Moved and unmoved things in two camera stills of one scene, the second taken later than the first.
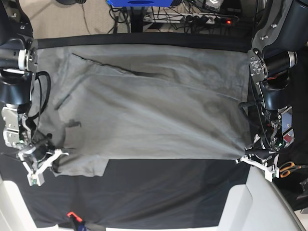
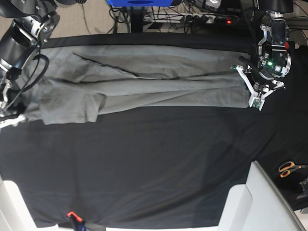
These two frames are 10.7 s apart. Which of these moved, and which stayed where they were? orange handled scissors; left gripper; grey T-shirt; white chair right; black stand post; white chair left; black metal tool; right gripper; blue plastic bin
Moved: right gripper; grey T-shirt; left gripper
Stayed: black metal tool; blue plastic bin; white chair left; black stand post; white chair right; orange handled scissors
